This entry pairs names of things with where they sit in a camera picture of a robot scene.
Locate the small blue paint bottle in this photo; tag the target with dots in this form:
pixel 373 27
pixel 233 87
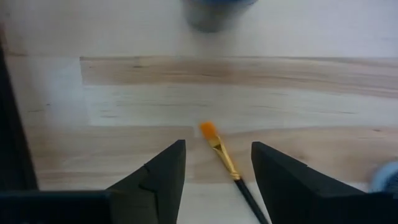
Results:
pixel 217 15

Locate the black paintbrush gold ferrule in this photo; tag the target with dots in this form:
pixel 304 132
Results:
pixel 227 161

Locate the small grey paint bottle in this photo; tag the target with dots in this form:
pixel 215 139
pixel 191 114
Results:
pixel 387 177

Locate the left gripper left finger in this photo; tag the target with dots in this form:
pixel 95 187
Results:
pixel 161 186

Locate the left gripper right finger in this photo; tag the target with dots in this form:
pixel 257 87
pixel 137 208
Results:
pixel 295 193

